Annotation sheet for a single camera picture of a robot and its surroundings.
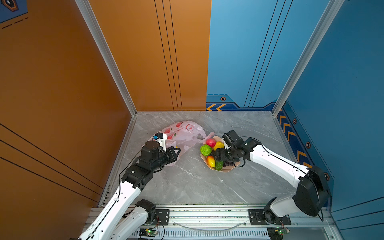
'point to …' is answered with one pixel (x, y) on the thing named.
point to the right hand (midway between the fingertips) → (218, 157)
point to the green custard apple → (205, 150)
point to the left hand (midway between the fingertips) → (181, 148)
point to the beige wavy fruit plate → (226, 169)
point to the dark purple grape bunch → (228, 163)
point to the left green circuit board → (148, 232)
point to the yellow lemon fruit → (218, 145)
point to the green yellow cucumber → (218, 165)
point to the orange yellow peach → (211, 161)
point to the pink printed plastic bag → (183, 134)
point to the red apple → (211, 142)
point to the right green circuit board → (279, 232)
